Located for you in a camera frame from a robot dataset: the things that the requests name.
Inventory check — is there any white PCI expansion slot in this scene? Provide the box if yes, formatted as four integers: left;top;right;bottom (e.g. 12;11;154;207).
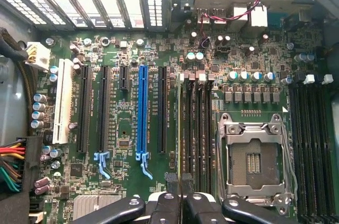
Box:
52;58;75;145

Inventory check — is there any black SATA connector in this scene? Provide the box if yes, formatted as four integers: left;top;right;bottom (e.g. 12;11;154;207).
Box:
28;199;45;224

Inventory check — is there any coloured power wire bundle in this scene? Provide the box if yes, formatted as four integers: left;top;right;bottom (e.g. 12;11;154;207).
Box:
0;139;27;193

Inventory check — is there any grey metal PC case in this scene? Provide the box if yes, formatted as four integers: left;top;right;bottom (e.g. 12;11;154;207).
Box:
0;0;339;224

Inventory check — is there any black expansion slot blue latch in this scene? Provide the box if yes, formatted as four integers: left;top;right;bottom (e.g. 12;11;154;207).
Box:
93;65;112;180

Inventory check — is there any steel wire locking lever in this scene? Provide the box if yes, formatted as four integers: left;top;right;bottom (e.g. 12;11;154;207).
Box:
216;122;230;200
279;122;299;201

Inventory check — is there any silver finned chipset heatsink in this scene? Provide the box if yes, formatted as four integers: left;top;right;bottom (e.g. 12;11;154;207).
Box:
72;194;128;221

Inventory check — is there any black RAM slot white latch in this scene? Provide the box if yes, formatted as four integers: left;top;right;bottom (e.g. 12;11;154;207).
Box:
300;74;318;224
195;73;206;194
322;74;339;224

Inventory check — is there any black sleeved power cable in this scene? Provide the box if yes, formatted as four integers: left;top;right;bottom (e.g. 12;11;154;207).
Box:
0;27;39;132

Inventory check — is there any white power connector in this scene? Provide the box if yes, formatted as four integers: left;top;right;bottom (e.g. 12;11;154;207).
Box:
25;41;51;73

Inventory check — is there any RAM stick in slot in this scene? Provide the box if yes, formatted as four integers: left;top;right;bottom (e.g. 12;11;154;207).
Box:
176;73;186;182

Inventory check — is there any short black expansion slot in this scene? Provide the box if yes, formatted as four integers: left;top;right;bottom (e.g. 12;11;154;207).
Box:
119;65;131;92

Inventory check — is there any long black expansion slot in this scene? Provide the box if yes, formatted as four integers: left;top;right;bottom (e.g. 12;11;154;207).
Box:
157;66;168;154
76;65;92;154

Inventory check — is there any silver rear port block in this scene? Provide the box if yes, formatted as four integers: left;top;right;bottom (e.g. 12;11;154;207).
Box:
194;1;269;32

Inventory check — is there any silver CPU socket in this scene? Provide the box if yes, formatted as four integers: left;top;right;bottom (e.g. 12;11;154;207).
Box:
216;112;295;208

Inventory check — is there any black main power connector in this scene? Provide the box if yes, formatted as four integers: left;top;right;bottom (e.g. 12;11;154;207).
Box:
15;136;44;196

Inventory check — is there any green motherboard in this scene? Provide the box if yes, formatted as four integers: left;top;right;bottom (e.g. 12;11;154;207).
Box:
26;30;339;224

